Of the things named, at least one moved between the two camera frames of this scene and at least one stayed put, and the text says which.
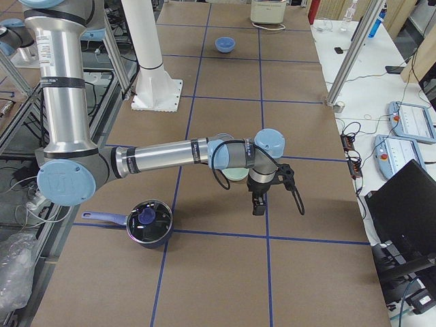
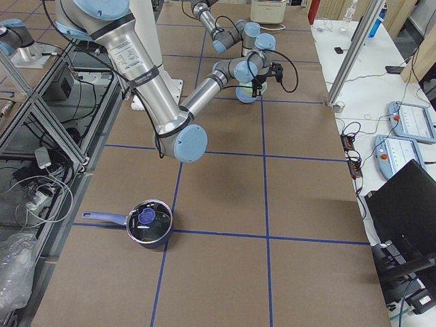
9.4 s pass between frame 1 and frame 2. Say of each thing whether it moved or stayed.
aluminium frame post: stayed
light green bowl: moved
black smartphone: stayed
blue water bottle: stayed
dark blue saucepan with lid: stayed
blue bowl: moved
